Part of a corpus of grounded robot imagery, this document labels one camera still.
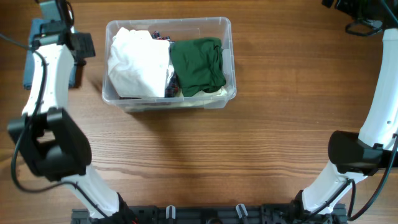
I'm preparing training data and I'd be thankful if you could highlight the blue towel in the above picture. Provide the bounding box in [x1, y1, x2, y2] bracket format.
[22, 18, 77, 90]

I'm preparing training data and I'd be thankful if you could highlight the white garment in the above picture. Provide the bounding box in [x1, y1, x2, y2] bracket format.
[107, 27, 175, 99]

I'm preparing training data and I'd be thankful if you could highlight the plaid shirt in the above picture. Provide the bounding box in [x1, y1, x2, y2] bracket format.
[119, 30, 180, 100]

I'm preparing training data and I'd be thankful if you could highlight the dark green garment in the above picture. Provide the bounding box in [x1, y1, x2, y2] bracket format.
[170, 37, 226, 97]

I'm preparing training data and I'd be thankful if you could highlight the cream cloth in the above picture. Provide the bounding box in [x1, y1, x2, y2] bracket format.
[126, 87, 228, 110]

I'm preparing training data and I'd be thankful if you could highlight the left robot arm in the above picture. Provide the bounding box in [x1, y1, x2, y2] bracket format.
[7, 0, 138, 223]

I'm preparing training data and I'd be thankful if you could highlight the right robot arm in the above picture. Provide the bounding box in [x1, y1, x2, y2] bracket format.
[289, 0, 397, 223]

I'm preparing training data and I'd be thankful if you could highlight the clear plastic storage container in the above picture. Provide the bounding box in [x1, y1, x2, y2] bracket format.
[102, 17, 236, 113]

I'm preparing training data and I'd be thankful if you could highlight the left black cable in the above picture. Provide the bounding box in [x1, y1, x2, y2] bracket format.
[0, 0, 109, 218]

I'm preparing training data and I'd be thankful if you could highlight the black cable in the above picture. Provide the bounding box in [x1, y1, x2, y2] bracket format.
[298, 0, 398, 223]
[0, 0, 109, 218]

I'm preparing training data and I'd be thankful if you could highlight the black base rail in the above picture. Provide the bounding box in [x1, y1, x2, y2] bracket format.
[70, 203, 348, 224]

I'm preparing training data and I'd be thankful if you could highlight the right black cable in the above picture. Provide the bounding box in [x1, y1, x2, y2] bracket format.
[298, 0, 398, 223]

